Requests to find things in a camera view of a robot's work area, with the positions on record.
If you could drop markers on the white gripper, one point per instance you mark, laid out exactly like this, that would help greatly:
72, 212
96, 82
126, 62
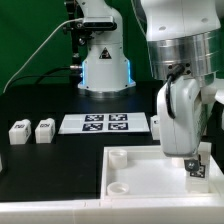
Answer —
180, 137

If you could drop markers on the white square table top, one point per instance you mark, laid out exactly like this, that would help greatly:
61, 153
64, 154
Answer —
145, 172

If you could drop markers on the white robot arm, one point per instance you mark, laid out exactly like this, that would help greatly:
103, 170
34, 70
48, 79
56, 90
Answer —
183, 44

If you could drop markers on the white sheet with tags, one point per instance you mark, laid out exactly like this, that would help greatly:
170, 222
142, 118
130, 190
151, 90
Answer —
104, 123

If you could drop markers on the white front wall fence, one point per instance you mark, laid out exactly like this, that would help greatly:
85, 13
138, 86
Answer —
202, 210

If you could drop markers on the black camera stand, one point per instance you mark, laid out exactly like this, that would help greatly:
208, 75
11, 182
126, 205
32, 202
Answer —
74, 28

